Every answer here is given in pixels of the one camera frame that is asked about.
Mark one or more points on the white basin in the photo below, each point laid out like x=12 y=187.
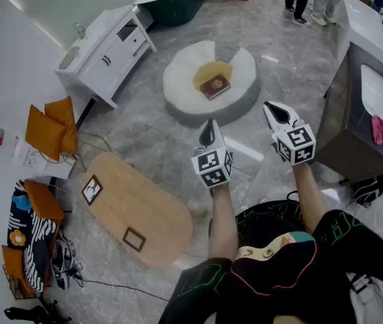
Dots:
x=377 y=93

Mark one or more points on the dark red gold-print book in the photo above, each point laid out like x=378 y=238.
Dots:
x=215 y=86

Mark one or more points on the dark wooden vanity cabinet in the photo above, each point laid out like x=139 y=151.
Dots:
x=343 y=130

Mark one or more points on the blue pillow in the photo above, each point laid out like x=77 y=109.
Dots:
x=21 y=202

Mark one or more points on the white round beanbag seat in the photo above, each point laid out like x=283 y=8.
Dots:
x=184 y=89

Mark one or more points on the white cabinet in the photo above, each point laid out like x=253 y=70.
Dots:
x=104 y=69

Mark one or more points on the chrome faucet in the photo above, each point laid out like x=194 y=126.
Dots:
x=79 y=30

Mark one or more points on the orange couch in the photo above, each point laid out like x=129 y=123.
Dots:
x=43 y=201

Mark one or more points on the orange cushion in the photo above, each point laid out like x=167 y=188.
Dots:
x=66 y=116
x=43 y=133
x=11 y=258

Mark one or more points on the white water dispenser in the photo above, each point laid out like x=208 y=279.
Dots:
x=19 y=150

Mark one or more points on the pink cloth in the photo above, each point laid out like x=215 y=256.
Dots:
x=379 y=130

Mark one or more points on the wooden slat basket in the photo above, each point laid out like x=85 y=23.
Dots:
x=13 y=289

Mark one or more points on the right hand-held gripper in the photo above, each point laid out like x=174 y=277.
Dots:
x=296 y=143

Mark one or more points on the brown frame with drawing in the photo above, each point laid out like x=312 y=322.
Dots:
x=92 y=190

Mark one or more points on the dark green bathtub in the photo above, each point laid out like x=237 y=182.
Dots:
x=174 y=8

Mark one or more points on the black backpack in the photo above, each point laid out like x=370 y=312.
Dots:
x=370 y=189

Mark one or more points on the orange flower pillow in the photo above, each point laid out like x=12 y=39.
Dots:
x=18 y=238

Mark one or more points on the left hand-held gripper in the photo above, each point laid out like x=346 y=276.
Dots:
x=211 y=167

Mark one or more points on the black white equipment pile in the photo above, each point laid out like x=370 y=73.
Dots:
x=63 y=265

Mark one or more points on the plain brown picture frame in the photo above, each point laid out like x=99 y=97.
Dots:
x=134 y=240

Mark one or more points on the person's black printed shirt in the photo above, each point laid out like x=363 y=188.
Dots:
x=279 y=302

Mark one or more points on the white bathtub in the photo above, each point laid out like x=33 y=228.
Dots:
x=363 y=29

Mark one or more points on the yellow seat cushion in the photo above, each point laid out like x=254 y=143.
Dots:
x=208 y=71

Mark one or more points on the person's right forearm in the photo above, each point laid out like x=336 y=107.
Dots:
x=309 y=197

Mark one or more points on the black white striped blanket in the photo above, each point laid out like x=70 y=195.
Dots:
x=33 y=255

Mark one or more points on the wooden coffee table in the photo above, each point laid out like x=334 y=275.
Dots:
x=144 y=201

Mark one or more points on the person's left forearm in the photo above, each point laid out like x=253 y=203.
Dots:
x=223 y=221

